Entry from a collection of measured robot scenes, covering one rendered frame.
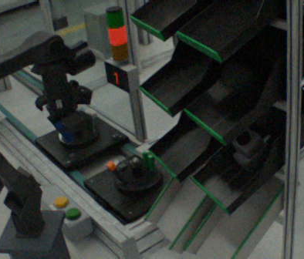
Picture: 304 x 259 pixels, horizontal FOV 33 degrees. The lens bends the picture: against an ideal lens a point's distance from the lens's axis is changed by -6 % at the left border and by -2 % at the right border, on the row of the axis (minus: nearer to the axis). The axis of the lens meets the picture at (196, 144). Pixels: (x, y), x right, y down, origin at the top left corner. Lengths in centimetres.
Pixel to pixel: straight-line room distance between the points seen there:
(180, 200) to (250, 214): 21
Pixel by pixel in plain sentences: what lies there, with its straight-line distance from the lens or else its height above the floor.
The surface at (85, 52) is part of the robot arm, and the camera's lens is 119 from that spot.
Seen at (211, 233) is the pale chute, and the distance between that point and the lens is 121.
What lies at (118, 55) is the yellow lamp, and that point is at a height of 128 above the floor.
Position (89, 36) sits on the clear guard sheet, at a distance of 176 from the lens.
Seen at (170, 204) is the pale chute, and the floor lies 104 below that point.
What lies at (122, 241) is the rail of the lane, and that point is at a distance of 133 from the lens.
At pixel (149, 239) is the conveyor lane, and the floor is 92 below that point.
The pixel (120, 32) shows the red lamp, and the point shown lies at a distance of 150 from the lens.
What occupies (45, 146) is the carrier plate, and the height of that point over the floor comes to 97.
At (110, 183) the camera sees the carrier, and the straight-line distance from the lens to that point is 151.
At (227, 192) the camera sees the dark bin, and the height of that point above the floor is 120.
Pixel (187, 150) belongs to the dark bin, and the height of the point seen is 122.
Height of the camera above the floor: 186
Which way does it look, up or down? 33 degrees down
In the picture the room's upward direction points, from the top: 5 degrees counter-clockwise
